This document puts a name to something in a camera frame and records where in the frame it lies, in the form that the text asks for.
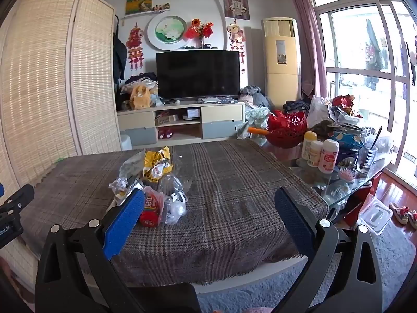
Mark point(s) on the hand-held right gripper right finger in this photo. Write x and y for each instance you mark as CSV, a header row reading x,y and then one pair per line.
x,y
293,221

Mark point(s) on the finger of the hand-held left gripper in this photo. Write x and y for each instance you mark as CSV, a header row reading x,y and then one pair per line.
x,y
1,189
21,197

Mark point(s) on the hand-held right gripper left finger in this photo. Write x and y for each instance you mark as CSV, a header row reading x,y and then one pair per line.
x,y
123,221

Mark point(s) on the red snack packet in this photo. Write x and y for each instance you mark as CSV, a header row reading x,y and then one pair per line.
x,y
150,215

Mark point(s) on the white paper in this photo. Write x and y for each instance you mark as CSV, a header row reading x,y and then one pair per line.
x,y
119,186

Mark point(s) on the clear plastic bag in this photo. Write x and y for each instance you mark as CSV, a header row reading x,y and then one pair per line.
x,y
176,210

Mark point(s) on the silver foil packet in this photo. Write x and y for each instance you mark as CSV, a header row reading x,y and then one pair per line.
x,y
130,166

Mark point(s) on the clear plastic packaging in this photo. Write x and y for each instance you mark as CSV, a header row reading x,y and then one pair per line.
x,y
172,184

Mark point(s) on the yellow wrapper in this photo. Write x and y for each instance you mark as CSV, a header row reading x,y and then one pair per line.
x,y
156,159

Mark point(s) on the glass side table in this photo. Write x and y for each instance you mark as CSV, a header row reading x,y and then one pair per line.
x,y
303,172

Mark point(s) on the grey plaid blanket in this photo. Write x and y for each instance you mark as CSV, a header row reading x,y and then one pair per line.
x,y
228,202

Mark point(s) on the small white bottle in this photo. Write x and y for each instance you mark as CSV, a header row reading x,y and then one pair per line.
x,y
315,155

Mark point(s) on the pink hairbrush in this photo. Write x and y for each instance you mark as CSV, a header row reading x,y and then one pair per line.
x,y
348,174

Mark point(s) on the pink-labelled white bottle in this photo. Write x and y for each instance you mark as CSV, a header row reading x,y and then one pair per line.
x,y
328,158

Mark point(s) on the yellow-capped white bottle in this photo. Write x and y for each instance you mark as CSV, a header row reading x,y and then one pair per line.
x,y
308,146

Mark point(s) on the clear plastic container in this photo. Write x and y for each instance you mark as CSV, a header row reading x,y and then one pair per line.
x,y
376,215

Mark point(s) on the blue round tin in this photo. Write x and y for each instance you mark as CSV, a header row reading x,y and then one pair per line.
x,y
348,150

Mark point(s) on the red plastic basket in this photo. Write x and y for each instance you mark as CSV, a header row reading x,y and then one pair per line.
x,y
286,130

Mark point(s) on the grey fluffy rug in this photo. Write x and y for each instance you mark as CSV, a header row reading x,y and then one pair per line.
x,y
374,267

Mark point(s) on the ribbed glass cup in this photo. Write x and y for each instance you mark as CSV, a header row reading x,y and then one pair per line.
x,y
366,159

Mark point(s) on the orange foam tube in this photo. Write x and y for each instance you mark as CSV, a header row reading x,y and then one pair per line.
x,y
257,130

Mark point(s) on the floral green cloth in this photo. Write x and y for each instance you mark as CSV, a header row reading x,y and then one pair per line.
x,y
255,120

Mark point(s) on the bamboo folding screen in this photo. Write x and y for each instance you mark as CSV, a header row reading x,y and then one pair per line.
x,y
42,88

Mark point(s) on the small cardboard boxes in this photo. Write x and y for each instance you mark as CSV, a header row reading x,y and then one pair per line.
x,y
166,119

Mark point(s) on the white plastic bag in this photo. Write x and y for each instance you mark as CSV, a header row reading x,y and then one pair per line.
x,y
319,112

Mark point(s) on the dark clothes heap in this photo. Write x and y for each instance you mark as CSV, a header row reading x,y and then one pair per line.
x,y
295,107

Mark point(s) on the black straw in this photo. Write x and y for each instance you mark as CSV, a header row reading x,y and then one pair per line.
x,y
377,137

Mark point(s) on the yellow plush toy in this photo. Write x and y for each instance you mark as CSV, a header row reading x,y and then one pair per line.
x,y
140,97

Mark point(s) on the beige television cabinet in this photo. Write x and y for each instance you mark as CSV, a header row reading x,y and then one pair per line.
x,y
221,112

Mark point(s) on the red snack bag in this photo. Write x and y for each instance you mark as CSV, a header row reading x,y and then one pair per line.
x,y
343,101

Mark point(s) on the grey clothes pile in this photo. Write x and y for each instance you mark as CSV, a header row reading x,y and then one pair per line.
x,y
255,96

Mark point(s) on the cream standing air conditioner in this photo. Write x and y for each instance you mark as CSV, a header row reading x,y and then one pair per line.
x,y
281,81

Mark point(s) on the pile of folded clothes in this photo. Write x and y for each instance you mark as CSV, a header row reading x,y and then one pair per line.
x,y
140,80

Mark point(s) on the black television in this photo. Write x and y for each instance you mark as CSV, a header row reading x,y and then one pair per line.
x,y
198,73

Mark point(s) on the dark hanging jacket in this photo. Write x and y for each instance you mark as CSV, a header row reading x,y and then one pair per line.
x,y
119,55

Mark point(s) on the red hanging ornament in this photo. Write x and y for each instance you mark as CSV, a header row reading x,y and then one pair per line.
x,y
134,44
235,34

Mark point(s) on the pink curtain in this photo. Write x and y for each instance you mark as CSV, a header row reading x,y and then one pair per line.
x,y
308,39

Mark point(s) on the white framed window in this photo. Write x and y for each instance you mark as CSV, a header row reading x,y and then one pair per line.
x,y
355,39

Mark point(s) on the vase of red flowers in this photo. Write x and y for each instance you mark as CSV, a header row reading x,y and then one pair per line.
x,y
198,31

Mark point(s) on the round white wall plaque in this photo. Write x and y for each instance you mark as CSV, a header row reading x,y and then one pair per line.
x,y
167,31

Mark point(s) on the landscape wall painting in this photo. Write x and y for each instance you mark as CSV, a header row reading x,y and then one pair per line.
x,y
139,3

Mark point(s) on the reddish wall picture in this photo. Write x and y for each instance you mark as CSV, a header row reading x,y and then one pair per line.
x,y
236,3

